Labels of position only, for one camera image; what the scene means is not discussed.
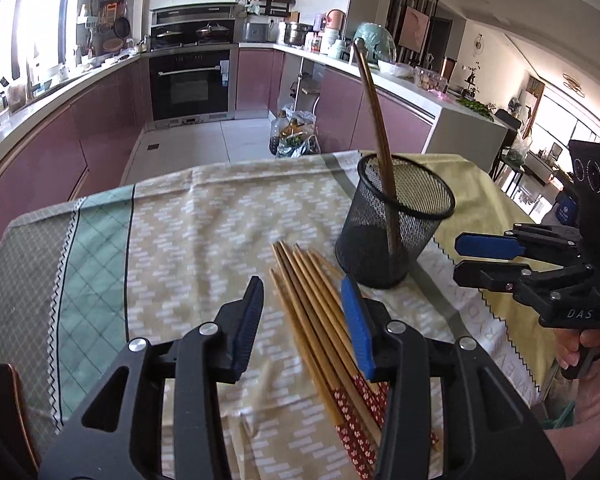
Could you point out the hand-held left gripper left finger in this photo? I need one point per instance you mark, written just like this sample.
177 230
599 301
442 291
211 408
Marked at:
247 320

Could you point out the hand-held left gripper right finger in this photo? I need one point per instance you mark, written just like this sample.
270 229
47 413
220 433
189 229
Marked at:
357 325

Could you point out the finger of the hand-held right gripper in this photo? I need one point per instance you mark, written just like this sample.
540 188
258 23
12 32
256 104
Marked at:
485 246
480 275

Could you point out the bundle of wooden chopsticks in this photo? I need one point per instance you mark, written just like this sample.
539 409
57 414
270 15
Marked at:
310 310

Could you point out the black mesh utensil holder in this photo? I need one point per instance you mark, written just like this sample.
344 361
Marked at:
375 260

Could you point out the wooden chopstick red floral end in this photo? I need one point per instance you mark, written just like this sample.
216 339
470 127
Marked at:
375 105

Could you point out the person's right forearm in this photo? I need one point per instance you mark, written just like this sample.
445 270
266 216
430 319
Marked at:
590 410

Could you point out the person's right hand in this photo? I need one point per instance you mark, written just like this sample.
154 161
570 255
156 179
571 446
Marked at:
566 349

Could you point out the yellow zigzag-edged cloth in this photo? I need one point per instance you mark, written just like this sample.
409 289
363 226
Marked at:
480 200

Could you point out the beige and green patterned tablecloth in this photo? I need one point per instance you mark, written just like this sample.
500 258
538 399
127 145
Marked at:
205 220

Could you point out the black dining chair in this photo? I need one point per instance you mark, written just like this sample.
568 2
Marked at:
507 135

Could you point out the green leafy vegetables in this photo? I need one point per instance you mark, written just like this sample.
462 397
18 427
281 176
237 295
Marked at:
475 107

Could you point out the ceiling lamp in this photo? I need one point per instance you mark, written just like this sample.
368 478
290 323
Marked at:
572 82

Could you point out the clear glass container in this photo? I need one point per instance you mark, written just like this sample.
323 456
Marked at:
430 80

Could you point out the plastic oil bottle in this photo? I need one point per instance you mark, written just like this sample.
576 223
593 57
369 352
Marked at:
280 135

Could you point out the plastic bags of vegetables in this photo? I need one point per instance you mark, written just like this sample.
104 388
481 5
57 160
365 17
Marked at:
302 140

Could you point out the black built-in oven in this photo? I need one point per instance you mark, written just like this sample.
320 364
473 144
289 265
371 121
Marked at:
190 90

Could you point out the wooden chair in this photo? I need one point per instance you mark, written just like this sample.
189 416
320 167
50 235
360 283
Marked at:
10 410

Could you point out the purple kitchen cabinets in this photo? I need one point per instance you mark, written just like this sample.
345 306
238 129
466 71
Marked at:
40 160

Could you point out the pink kettle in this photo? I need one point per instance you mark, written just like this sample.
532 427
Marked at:
336 19

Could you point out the stainless steel pot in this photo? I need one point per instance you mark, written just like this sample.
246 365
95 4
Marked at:
297 35

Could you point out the grey countertop appliance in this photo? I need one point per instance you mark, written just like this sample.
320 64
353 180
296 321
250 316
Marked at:
256 31

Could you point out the pot with glass lid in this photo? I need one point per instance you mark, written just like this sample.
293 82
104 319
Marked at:
212 30
167 34

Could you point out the black integrated stove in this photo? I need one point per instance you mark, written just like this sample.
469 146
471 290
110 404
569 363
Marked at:
192 15

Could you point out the hanging kitchen utensil rack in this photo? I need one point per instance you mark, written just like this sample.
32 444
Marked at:
110 25

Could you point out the framed wall picture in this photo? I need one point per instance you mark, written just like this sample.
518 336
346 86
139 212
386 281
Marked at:
414 29

